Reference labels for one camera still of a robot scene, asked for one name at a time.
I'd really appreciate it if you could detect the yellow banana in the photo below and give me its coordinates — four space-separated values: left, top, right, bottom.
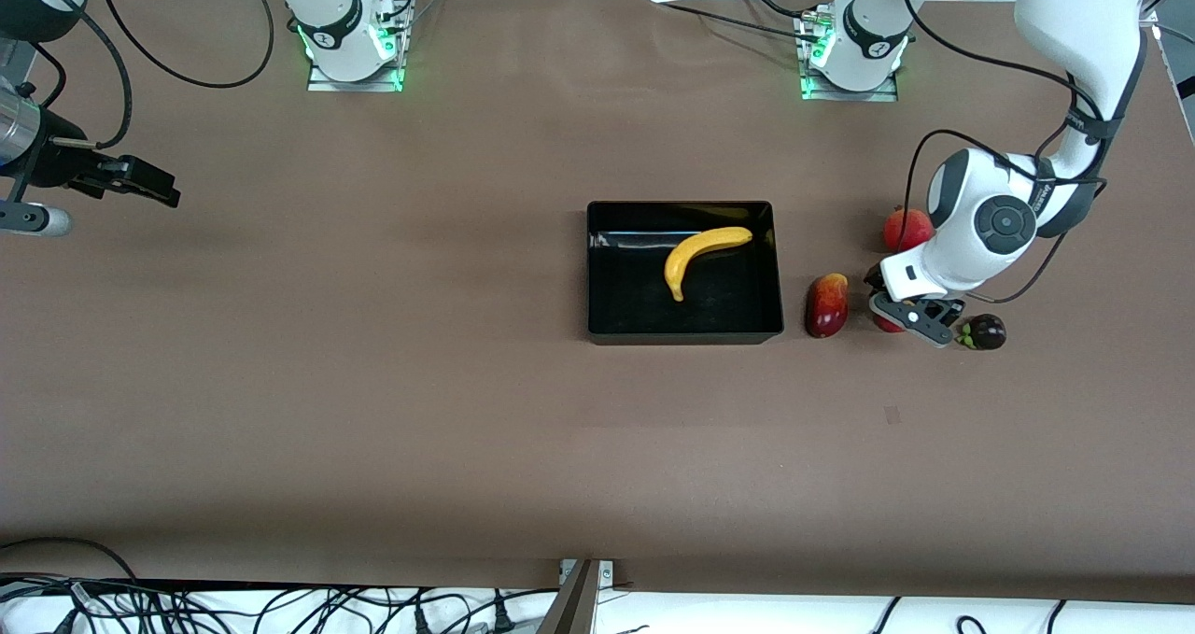
664 227 753 303

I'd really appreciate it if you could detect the black plastic box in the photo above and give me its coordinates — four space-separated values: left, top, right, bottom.
586 201 785 346

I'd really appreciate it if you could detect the dark purple mangosteen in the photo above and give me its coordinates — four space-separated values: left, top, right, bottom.
954 313 1007 351

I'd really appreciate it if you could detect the red pomegranate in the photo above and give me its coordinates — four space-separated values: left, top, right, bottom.
884 205 935 252

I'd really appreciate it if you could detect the red yellow mango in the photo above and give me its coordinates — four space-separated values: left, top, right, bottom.
805 273 851 339

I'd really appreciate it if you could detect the brown table cover sheet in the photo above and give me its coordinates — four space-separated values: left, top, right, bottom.
0 0 1195 607

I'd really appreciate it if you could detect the aluminium profile bar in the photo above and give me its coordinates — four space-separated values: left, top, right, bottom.
537 559 617 634

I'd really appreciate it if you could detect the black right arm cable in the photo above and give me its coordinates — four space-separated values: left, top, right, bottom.
14 0 134 149
89 0 276 90

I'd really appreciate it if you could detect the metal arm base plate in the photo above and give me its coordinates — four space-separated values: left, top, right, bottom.
798 8 902 103
306 0 408 93

